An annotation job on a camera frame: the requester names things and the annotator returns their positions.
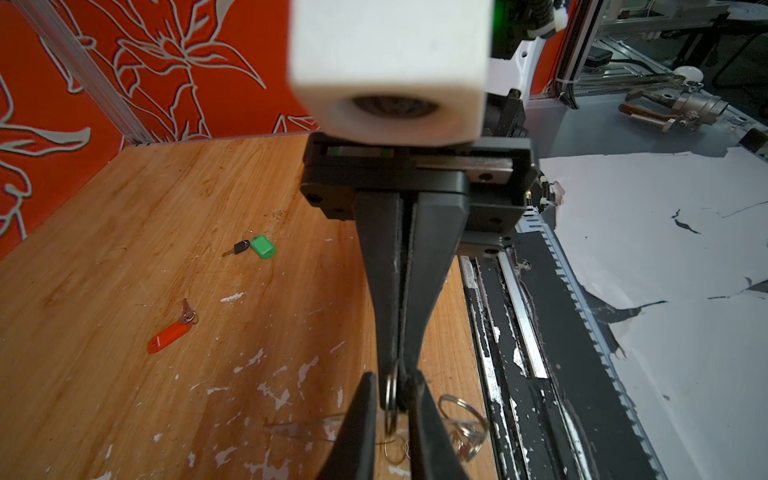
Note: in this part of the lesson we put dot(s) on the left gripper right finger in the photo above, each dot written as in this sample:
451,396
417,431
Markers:
432,455

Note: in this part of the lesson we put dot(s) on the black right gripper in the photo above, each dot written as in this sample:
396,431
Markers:
485,181

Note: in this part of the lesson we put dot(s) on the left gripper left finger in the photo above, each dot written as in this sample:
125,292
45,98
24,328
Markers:
353,453

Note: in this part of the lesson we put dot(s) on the green key tag with key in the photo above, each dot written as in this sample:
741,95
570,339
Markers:
259,244

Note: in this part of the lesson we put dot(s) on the red key tag with key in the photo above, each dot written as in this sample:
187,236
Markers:
173,332

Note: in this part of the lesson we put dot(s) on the metal tool on floor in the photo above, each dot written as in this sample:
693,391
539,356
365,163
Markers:
684,104

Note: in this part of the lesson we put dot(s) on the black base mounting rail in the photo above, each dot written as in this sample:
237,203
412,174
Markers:
555,403

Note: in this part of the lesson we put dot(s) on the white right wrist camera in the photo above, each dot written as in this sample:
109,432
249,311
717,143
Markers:
408,73

